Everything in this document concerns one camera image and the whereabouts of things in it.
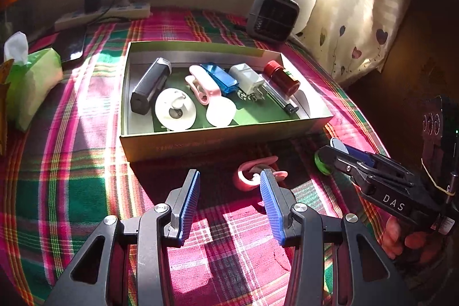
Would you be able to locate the blue transparent plastic box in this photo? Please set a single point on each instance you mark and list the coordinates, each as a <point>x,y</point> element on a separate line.
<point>222,78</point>

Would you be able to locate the white round suction hook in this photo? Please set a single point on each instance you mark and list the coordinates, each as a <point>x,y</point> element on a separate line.
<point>165,112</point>

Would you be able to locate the grey space heater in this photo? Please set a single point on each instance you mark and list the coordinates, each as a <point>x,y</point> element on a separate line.
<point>272,17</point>

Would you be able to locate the black cylindrical device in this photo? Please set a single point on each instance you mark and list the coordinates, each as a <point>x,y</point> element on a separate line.
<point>149,87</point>

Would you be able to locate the green tissue pack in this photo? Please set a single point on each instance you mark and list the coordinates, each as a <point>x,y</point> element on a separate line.
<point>36,83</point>

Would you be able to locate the cream heart print curtain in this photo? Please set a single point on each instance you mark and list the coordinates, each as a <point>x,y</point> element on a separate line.
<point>358,5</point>

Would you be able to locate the white power strip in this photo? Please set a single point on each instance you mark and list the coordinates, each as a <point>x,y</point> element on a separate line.
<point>122,10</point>

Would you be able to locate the plaid blanket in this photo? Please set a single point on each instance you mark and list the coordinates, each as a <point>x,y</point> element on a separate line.
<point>89,184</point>

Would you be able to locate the green cardboard box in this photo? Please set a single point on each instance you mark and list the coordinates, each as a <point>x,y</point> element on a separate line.
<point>172,148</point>

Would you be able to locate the black smartphone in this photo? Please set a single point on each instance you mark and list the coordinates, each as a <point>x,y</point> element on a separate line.
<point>73,48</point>

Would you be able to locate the pink plastic hook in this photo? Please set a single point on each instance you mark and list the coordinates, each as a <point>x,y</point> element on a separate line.
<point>244,180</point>

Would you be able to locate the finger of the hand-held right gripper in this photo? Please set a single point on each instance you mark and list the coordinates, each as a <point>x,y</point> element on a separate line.
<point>344,165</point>
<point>358,156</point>

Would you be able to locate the green round cap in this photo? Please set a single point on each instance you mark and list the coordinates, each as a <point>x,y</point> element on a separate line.
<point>321,164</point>

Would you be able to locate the white round disc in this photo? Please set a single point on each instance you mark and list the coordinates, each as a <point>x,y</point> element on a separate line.
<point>220,112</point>

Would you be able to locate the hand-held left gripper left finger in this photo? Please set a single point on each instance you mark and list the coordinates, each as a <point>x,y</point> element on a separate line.
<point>190,198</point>

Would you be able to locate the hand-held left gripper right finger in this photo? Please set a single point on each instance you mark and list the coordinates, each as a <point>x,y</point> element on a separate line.
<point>270,205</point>

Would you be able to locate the person's right hand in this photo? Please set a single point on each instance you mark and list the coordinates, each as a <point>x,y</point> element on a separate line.
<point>392,232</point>

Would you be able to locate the red cap bottle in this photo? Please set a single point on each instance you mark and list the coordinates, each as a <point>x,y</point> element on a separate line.
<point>283,78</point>

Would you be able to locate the white charger plug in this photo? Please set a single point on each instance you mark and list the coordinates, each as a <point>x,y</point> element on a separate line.
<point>244,76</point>

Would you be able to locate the pink plastic clip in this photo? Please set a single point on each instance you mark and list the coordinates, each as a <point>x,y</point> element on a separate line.
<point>206,83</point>

